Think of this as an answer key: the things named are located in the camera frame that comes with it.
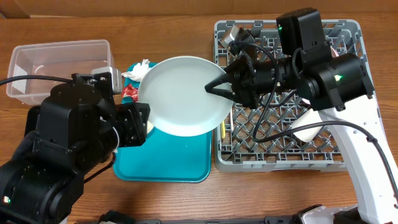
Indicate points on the bowl of rice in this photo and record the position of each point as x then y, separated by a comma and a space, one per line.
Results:
149, 126

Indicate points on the white paper cup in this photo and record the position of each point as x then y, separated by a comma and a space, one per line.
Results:
308, 117

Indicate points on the red candy wrapper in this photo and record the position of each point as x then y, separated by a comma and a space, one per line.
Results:
130, 92

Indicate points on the yellow plastic spoon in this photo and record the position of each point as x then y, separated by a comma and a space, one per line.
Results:
222, 130

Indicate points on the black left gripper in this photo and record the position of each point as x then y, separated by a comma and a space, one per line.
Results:
135, 130

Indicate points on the crumpled white tissue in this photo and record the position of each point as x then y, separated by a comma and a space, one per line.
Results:
139, 71

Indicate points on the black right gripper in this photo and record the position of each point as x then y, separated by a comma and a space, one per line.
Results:
240, 74

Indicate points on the teal plastic tray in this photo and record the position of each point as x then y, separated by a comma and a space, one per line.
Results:
166, 158

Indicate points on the grey plate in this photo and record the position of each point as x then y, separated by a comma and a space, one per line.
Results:
179, 104

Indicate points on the black tray bin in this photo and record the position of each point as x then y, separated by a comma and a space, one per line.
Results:
32, 117

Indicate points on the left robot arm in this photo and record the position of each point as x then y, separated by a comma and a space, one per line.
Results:
76, 127

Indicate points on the clear plastic bin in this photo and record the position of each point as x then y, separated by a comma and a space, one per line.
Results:
56, 59

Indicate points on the pink plate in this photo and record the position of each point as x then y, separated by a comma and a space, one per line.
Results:
334, 53

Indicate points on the grey dishwasher rack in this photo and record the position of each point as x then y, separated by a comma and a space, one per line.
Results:
237, 152

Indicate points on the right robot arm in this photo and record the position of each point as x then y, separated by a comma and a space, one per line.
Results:
338, 88

